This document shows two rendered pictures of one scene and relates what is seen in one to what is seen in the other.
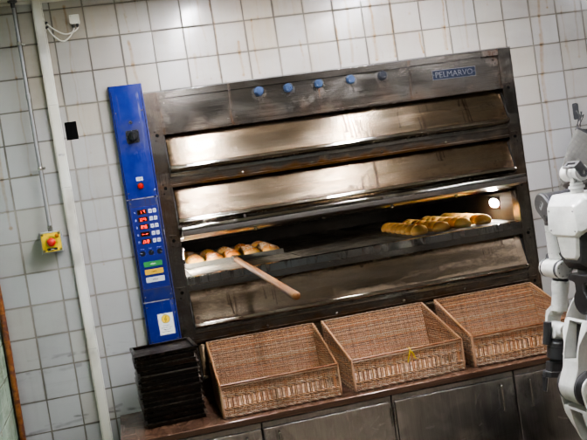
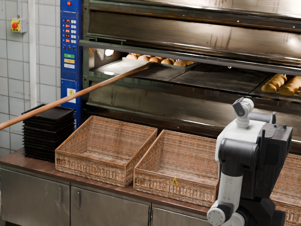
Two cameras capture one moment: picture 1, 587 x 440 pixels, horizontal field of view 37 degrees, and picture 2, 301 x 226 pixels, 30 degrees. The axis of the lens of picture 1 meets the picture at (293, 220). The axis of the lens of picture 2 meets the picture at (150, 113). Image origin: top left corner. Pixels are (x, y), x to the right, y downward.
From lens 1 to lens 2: 2.58 m
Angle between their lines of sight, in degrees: 38
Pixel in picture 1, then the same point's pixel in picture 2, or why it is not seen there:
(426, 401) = (174, 216)
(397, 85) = not seen: outside the picture
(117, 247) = (53, 39)
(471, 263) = not seen: hidden behind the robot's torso
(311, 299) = (161, 113)
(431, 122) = (284, 8)
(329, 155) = (197, 14)
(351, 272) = (195, 104)
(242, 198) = (131, 29)
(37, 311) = (10, 63)
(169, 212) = (86, 25)
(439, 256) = not seen: hidden behind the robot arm
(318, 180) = (185, 30)
